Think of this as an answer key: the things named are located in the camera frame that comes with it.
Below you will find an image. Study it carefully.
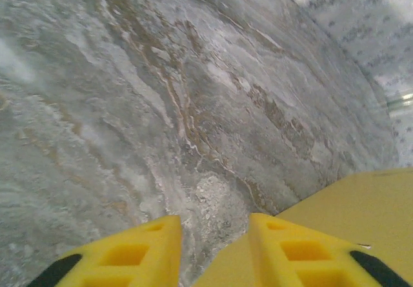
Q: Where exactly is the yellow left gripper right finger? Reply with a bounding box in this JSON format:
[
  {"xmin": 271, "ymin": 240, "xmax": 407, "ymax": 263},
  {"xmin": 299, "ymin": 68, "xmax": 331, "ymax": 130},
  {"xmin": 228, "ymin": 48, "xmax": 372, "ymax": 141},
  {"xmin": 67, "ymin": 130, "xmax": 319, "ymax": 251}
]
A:
[{"xmin": 250, "ymin": 212, "xmax": 412, "ymax": 287}]

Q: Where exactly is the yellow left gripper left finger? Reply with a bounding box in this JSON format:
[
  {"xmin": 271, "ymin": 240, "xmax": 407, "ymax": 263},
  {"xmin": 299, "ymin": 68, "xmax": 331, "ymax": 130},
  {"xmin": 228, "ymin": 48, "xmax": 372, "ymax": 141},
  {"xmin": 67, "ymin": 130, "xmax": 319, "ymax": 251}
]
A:
[{"xmin": 27, "ymin": 215, "xmax": 183, "ymax": 287}]

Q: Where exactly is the white and yellow paper box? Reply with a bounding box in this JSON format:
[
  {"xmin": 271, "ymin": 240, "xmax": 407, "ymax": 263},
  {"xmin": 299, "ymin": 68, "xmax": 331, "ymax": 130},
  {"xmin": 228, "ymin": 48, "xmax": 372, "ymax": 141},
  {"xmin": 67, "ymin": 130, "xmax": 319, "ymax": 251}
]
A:
[{"xmin": 193, "ymin": 167, "xmax": 413, "ymax": 287}]

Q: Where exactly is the aluminium corner post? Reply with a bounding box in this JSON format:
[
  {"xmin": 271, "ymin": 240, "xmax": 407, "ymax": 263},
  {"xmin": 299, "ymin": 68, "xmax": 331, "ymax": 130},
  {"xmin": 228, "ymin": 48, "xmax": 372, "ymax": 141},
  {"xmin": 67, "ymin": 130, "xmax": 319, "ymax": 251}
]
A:
[{"xmin": 385, "ymin": 92, "xmax": 413, "ymax": 111}]

